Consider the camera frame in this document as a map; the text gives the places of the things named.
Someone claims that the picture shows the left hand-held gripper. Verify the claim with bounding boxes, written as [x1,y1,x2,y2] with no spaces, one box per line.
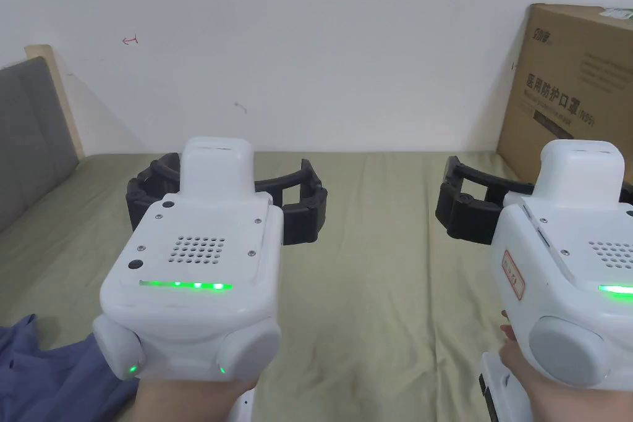
[92,137,329,422]

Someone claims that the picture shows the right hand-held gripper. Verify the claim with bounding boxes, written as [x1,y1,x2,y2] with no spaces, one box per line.
[435,139,633,422]

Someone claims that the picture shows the person's left hand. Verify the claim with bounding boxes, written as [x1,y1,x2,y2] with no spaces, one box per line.
[133,374,260,422]

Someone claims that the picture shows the person's right hand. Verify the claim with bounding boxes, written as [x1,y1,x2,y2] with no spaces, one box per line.
[498,310,615,422]

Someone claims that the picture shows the bed with pale green sheet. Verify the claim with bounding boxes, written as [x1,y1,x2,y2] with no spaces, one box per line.
[0,147,633,422]

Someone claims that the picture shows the brown cardboard carton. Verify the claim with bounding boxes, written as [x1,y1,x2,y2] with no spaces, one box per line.
[496,2,633,182]

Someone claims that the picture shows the grey padded headboard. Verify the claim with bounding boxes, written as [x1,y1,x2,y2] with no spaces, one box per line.
[0,44,88,236]

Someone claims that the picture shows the dark blue shirt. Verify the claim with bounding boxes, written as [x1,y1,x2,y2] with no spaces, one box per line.
[0,313,145,422]

